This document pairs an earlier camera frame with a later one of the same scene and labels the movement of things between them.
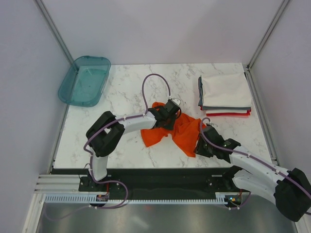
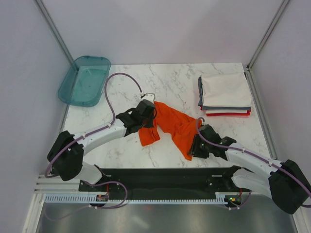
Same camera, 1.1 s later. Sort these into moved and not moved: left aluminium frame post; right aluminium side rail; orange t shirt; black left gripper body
Moved: black left gripper body
Not moved: left aluminium frame post; orange t shirt; right aluminium side rail
